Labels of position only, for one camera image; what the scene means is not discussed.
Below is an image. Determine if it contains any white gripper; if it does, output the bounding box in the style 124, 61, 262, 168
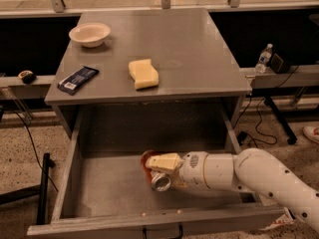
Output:
146, 151, 208, 189

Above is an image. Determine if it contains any red coke can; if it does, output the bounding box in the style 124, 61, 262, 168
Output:
141, 150, 171, 192

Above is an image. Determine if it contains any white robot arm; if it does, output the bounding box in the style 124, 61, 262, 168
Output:
141, 148, 319, 231

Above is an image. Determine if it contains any open grey top drawer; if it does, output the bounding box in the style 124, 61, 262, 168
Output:
27, 104, 283, 239

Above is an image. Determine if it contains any grey cabinet with top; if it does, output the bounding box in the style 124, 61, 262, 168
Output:
45, 8, 251, 132

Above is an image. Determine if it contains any yellow sponge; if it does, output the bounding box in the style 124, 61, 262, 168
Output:
129, 59, 160, 90

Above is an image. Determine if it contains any black table leg right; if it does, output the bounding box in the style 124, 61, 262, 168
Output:
264, 97, 297, 145

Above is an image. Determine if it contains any black stand leg left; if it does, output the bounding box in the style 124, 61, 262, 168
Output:
0, 152, 55, 225

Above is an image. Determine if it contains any blue snack bar wrapper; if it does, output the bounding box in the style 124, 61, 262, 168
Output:
57, 66, 100, 96

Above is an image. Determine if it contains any white red sneaker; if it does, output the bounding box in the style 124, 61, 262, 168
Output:
303, 126, 319, 144

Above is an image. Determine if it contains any clear water bottle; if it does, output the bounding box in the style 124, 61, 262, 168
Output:
255, 44, 273, 74

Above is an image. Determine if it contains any small black box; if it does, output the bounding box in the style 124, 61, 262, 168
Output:
270, 54, 291, 74

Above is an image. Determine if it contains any white bowl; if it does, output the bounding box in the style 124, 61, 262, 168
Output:
69, 23, 111, 48

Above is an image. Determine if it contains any black yellow tape measure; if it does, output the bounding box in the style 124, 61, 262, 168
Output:
18, 70, 37, 84

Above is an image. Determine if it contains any black drawer handle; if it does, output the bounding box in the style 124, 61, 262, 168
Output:
142, 224, 183, 239

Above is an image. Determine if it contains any black cable left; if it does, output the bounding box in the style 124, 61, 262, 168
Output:
6, 107, 59, 193

